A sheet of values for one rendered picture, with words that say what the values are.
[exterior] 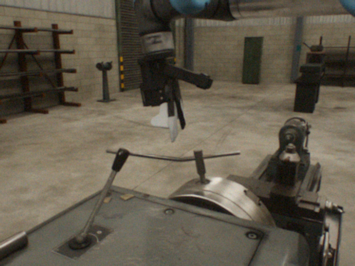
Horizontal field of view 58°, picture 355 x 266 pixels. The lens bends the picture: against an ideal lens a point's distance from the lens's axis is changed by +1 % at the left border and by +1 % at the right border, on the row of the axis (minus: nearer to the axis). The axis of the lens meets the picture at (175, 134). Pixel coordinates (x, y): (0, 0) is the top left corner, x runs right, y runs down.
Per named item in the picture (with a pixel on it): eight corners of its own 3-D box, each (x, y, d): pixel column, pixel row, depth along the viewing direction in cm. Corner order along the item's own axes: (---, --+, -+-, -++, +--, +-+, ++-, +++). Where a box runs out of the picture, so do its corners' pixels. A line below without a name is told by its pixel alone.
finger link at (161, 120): (152, 144, 72) (152, 108, 76) (178, 141, 71) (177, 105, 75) (148, 139, 69) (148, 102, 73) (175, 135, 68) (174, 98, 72)
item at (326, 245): (326, 293, 125) (334, 240, 119) (298, 284, 130) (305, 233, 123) (331, 255, 147) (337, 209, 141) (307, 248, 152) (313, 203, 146)
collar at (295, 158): (298, 163, 124) (299, 156, 123) (277, 160, 128) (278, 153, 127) (301, 158, 131) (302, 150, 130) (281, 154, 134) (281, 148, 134)
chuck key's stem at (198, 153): (209, 191, 81) (202, 147, 79) (209, 194, 79) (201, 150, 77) (201, 192, 81) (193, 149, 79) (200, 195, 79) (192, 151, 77)
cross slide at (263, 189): (323, 220, 121) (324, 210, 119) (216, 196, 140) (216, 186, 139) (326, 202, 135) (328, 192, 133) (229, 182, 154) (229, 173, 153)
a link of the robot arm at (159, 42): (174, 34, 77) (167, 29, 69) (177, 53, 78) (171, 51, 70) (145, 39, 78) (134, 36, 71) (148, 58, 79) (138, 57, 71)
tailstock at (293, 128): (302, 180, 172) (308, 127, 164) (265, 173, 181) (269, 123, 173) (309, 163, 197) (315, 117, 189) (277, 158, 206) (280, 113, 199)
